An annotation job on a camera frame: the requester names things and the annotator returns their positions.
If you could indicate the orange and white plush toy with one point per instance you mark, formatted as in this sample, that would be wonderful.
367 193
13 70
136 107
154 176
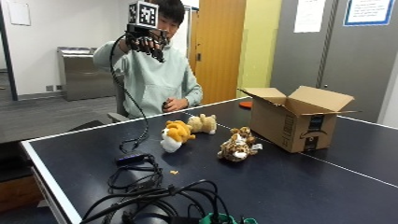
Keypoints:
177 135

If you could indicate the beige plush toy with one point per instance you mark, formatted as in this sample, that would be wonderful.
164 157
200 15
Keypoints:
202 123

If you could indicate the the person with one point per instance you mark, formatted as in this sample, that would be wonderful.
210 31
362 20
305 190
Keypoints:
154 77

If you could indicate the white cube with black markers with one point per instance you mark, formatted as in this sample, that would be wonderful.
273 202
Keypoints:
143 14

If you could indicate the wooden door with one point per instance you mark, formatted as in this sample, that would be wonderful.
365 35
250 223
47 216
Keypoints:
218 49

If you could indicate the black hub box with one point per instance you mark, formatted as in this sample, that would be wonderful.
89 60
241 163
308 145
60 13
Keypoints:
129 158

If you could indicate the orange round paddle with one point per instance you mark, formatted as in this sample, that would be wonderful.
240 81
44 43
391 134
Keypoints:
246 104

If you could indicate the stainless steel bin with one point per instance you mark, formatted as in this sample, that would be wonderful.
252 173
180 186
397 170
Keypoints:
83 74

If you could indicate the spotted leopard plush toy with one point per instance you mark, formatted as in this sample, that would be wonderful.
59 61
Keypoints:
237 146

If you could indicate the small orange crumb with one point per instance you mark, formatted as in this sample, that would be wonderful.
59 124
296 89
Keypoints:
173 172

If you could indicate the open brown cardboard box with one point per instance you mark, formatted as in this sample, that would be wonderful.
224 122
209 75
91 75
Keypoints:
296 123

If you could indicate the green plastic object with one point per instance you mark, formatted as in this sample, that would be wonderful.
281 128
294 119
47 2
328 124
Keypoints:
220 219

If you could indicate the white paper notice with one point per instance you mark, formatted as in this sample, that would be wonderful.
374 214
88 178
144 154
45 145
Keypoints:
309 15

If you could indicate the wooden bench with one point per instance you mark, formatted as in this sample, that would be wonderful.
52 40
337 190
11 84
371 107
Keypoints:
19 191

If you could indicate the blue framed poster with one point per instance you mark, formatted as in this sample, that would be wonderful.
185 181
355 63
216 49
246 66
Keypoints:
369 11

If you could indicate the wall socket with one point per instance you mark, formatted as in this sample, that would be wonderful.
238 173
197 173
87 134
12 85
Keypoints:
49 88

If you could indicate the white wall board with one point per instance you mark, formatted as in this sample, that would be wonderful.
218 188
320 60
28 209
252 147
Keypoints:
19 12

